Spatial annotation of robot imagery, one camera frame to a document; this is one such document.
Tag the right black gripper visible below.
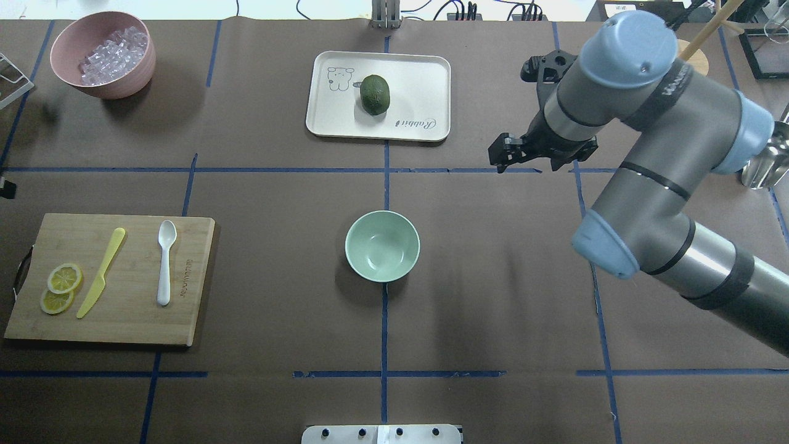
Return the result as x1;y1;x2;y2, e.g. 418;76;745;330
488;51;599;174

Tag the green avocado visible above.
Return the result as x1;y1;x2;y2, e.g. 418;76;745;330
359;74;391;116

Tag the pink bowl with ice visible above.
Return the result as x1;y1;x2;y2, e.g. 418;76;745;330
50;11;156;99

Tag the lemon slice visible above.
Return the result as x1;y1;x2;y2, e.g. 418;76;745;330
39;289;75;315
47;263;83;295

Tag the white wire cup rack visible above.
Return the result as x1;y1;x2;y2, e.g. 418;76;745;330
0;53;35;109

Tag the black power strip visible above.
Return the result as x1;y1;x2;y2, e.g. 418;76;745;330
454;1;549;22

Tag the light green bowl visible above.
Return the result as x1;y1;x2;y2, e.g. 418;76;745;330
344;210;422;283

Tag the white rabbit tray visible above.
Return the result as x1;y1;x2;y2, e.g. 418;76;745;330
305;51;451;142

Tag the wooden cutting board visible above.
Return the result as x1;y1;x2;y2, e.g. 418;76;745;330
4;213;215;347

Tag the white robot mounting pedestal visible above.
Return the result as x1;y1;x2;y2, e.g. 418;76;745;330
301;424;464;443

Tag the white plastic spoon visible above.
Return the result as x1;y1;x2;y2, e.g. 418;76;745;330
156;220;178;306

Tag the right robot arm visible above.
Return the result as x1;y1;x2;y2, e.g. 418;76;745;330
488;9;788;355

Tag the aluminium frame post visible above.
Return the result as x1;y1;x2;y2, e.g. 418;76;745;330
371;0;402;29

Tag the lower lemon slice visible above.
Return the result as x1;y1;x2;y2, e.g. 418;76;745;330
39;289;75;315

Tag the upper lemon slice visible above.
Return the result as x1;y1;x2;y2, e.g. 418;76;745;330
47;263;83;295

